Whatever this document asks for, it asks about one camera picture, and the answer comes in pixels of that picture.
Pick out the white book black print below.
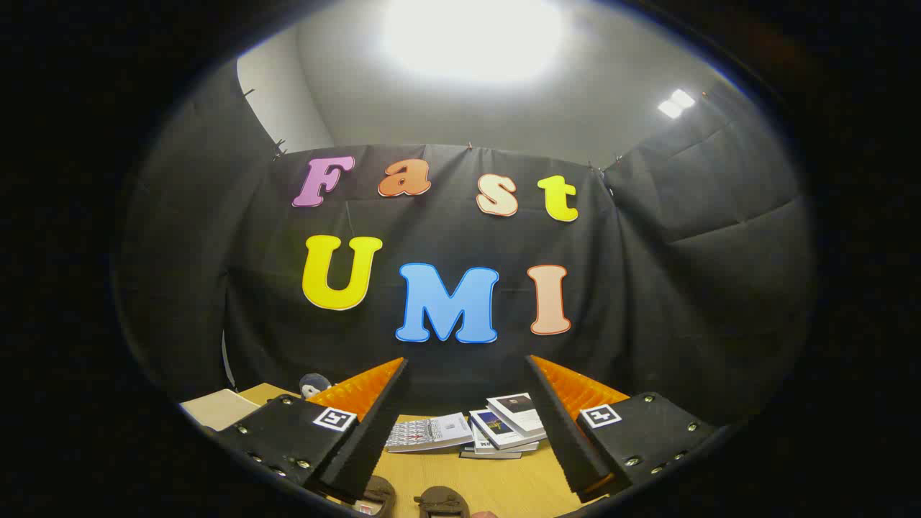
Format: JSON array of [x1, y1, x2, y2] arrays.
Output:
[[471, 424, 539, 455]]

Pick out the beige fabric storage box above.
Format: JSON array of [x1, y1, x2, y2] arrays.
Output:
[[180, 388, 261, 432]]

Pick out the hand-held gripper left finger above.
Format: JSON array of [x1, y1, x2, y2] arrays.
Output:
[[214, 356, 412, 506]]

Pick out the grey patterned cover book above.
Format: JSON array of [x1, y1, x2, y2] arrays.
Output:
[[385, 412, 474, 454]]

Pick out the brown fuzzy shoe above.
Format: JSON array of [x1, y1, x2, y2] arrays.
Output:
[[358, 475, 398, 518], [414, 486, 472, 518]]

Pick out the large ceiling light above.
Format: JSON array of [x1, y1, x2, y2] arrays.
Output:
[[378, 0, 569, 87]]

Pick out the small ceiling light panel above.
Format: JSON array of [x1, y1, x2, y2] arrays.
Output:
[[656, 88, 697, 120]]

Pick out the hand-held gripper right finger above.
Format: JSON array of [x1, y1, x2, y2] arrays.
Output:
[[524, 354, 719, 504]]

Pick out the white book blue picture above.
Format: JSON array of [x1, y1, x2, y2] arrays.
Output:
[[469, 409, 542, 451]]

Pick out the grey penguin plush toy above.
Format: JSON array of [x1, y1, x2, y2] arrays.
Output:
[[299, 373, 334, 401]]

